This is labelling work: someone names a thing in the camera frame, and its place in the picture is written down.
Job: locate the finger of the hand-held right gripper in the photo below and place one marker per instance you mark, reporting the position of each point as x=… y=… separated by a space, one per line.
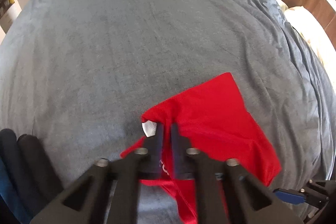
x=288 y=196

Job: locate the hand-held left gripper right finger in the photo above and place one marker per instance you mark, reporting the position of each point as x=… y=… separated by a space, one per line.
x=177 y=153

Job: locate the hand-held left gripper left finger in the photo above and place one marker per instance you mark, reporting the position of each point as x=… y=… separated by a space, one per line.
x=157 y=150

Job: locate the cream patterned pillow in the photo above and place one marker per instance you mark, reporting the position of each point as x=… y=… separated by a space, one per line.
x=309 y=27

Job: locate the red shorts with white trim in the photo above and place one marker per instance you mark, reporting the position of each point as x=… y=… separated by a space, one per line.
x=210 y=119

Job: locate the grey bed blanket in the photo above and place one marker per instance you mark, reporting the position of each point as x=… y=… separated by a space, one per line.
x=131 y=43

